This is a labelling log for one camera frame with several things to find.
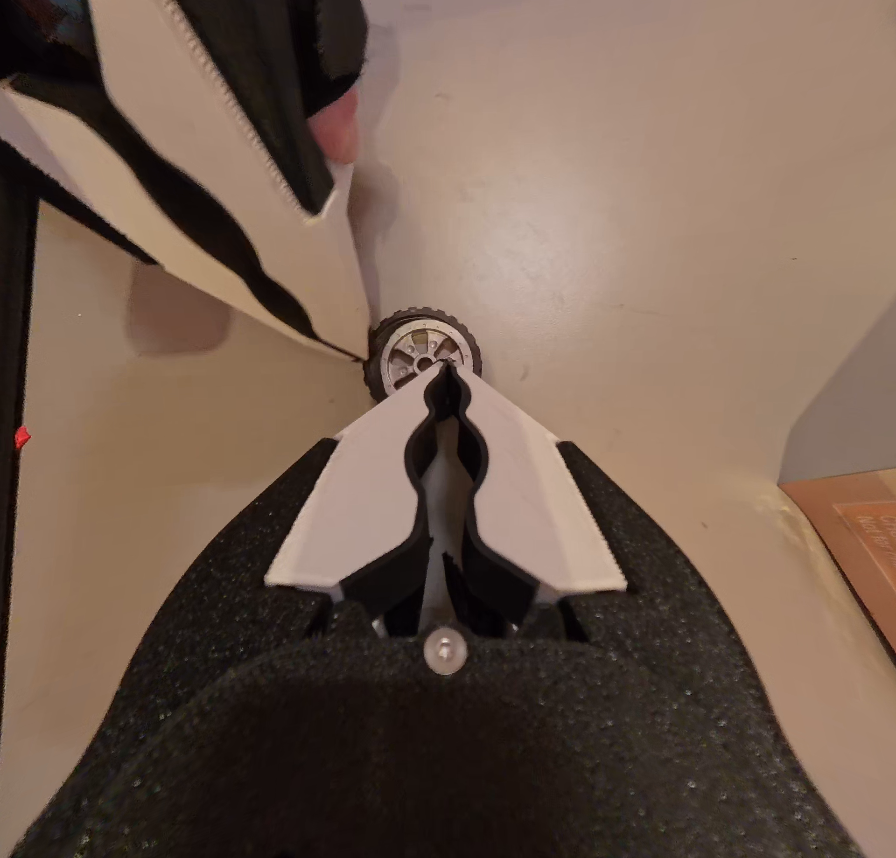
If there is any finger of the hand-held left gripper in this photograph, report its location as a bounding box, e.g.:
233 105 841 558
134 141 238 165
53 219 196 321
0 76 365 364
87 0 373 360

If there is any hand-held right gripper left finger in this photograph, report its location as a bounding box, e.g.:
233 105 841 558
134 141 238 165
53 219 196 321
265 367 449 636

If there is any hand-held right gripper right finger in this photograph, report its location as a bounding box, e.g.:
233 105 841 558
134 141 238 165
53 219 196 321
442 367 627 638

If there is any black toy wheel grey rim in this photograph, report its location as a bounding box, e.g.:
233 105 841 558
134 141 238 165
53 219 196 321
364 305 484 404

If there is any person's left hand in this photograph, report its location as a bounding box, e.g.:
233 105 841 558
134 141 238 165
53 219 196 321
308 84 362 166

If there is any black perforated mat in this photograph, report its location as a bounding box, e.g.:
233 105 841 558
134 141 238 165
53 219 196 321
0 165 39 652

